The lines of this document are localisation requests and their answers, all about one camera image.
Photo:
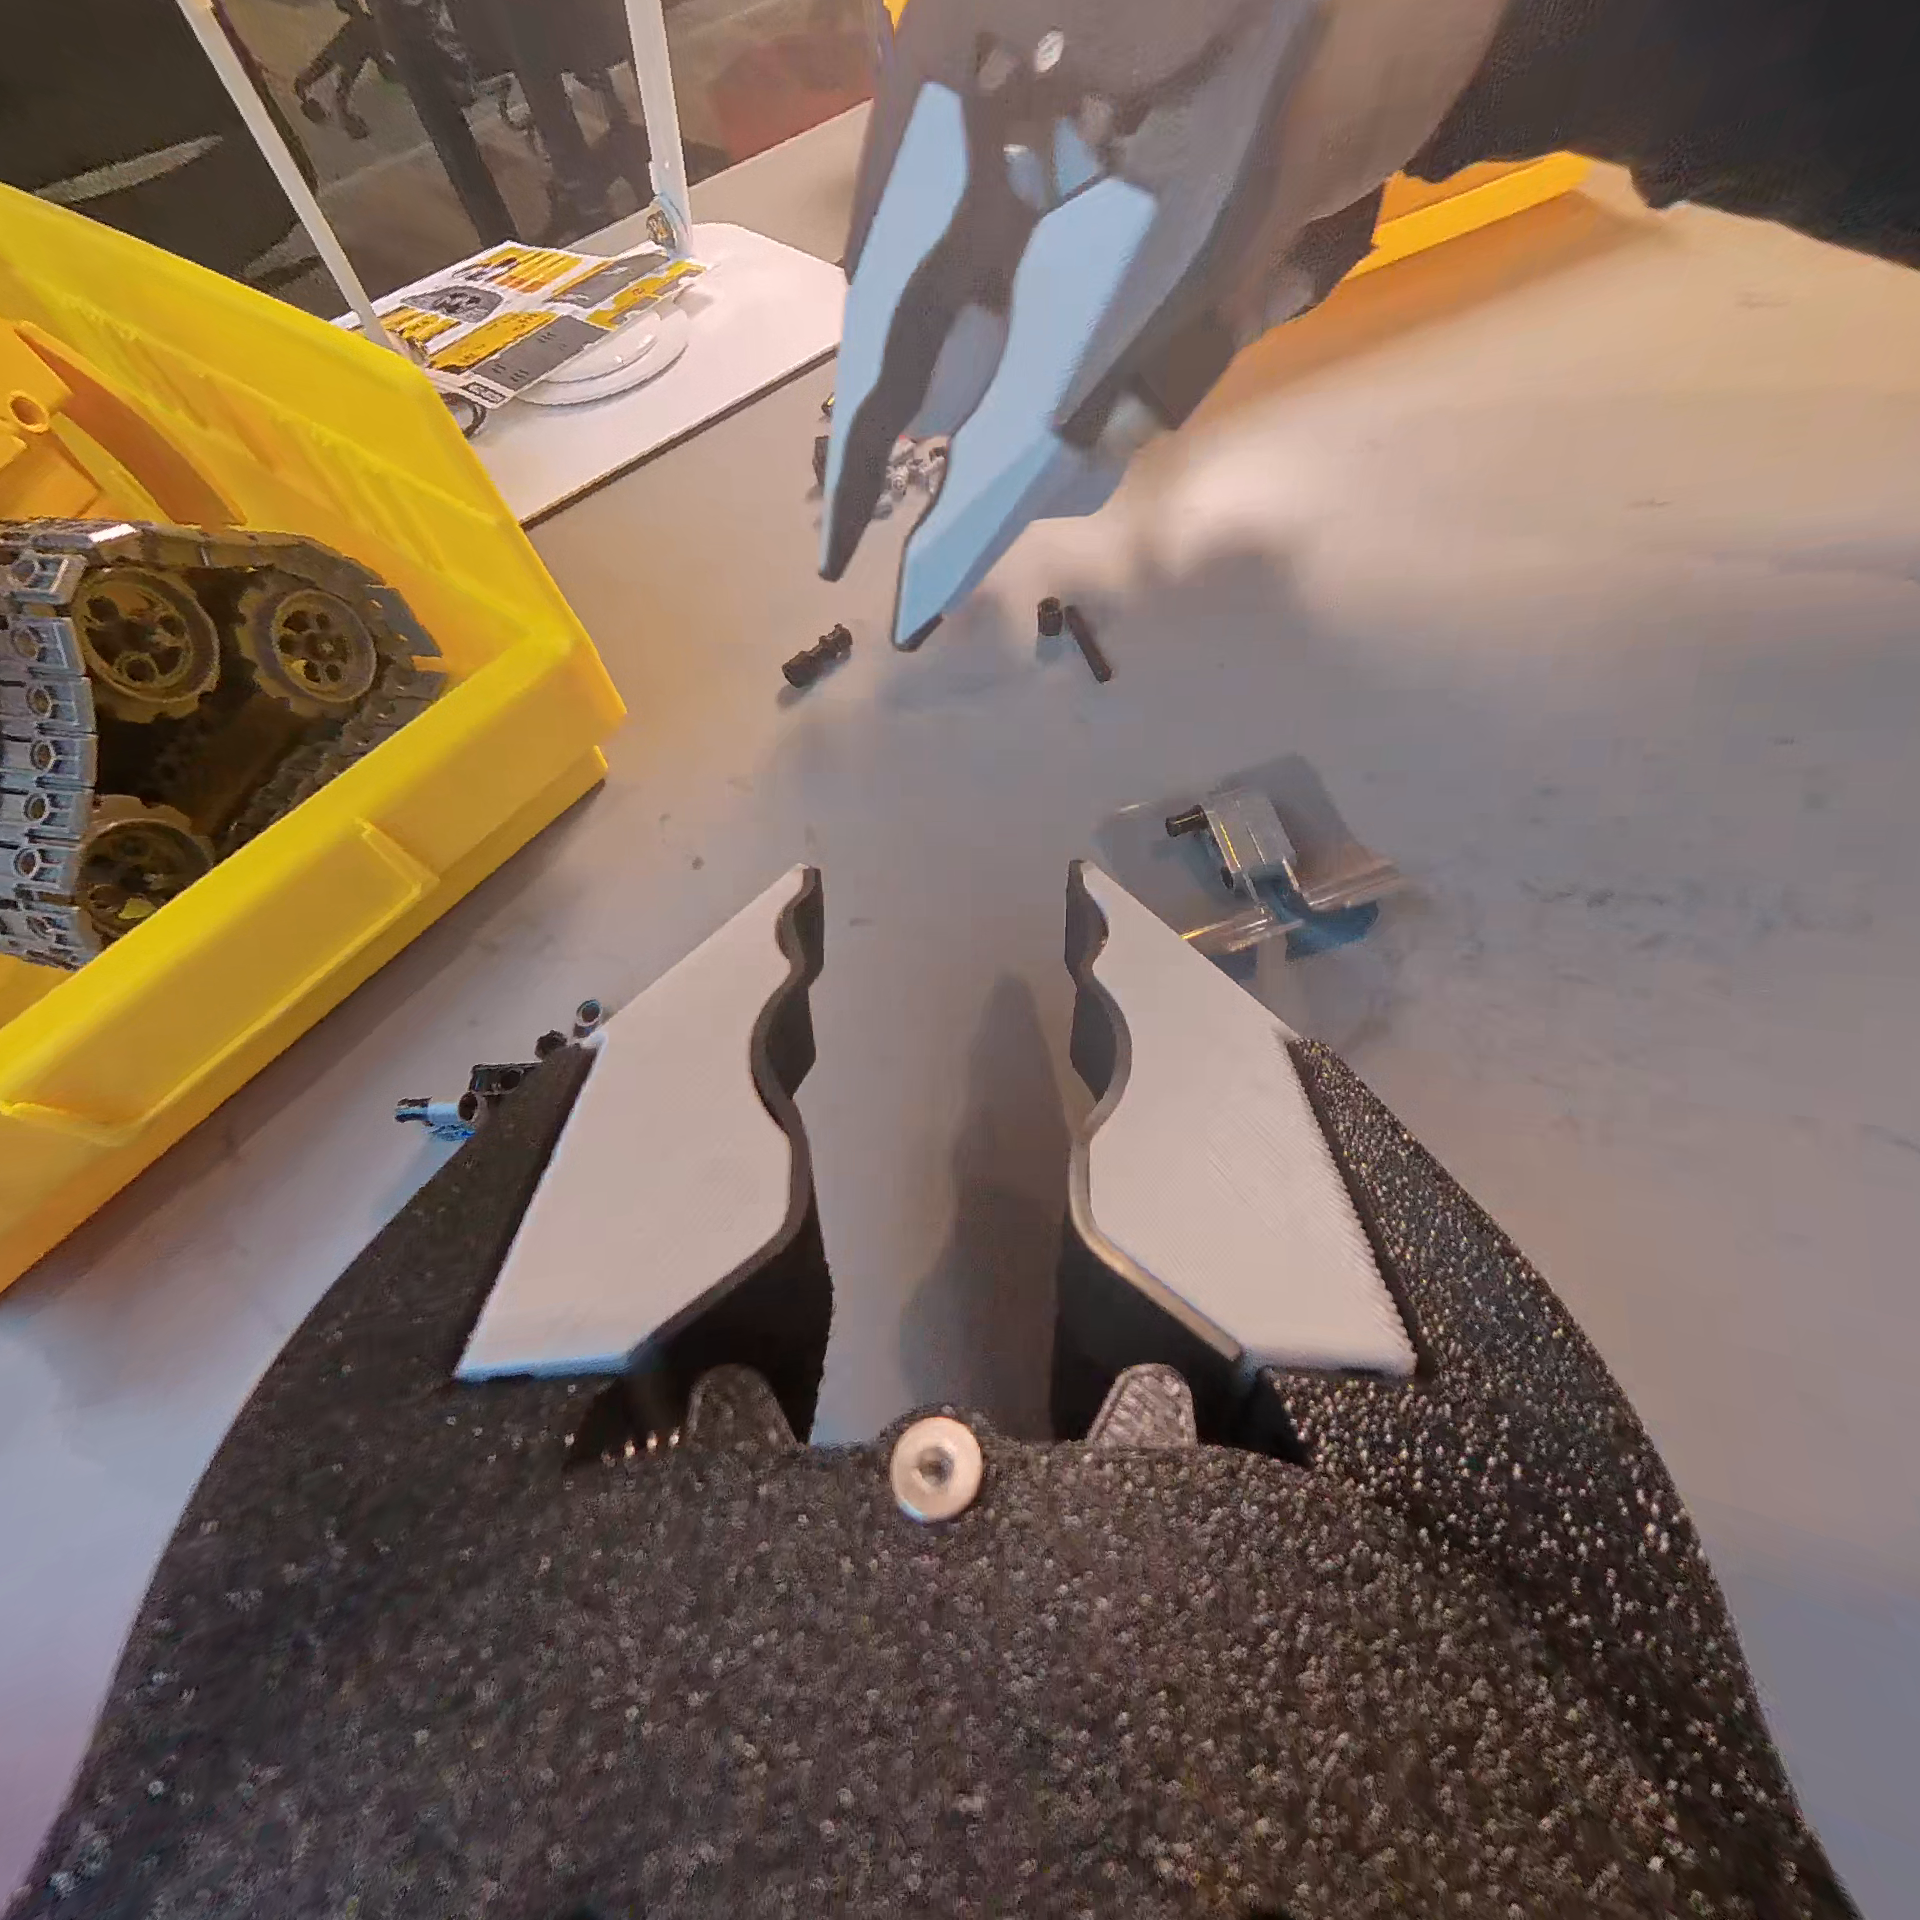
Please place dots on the deep yellow plastic bin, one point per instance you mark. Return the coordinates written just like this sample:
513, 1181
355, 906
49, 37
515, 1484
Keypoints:
300, 451

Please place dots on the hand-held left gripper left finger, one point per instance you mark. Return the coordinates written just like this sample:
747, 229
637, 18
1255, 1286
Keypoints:
661, 1202

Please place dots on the small black connector pieces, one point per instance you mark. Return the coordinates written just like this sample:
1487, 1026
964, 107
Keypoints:
481, 1097

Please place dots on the silver panel toy piece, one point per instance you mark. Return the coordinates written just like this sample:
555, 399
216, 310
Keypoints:
1260, 862

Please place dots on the black axle rod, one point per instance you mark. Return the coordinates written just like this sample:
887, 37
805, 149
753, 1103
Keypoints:
1094, 649

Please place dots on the yellow tracked toy robot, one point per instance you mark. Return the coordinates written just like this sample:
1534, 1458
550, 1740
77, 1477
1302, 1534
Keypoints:
182, 645

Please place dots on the yellow black sticker sheet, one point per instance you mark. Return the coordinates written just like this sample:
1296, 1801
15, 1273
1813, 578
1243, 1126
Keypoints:
541, 307

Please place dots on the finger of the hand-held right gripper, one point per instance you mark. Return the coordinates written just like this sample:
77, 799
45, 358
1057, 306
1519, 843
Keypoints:
1059, 346
878, 300

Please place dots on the black axle connector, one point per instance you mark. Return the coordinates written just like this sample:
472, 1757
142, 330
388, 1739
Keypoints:
820, 658

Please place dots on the person's right forearm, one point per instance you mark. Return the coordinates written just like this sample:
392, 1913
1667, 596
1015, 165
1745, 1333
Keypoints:
1694, 76

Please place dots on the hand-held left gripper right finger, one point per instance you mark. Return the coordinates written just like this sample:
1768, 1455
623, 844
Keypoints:
1231, 1185

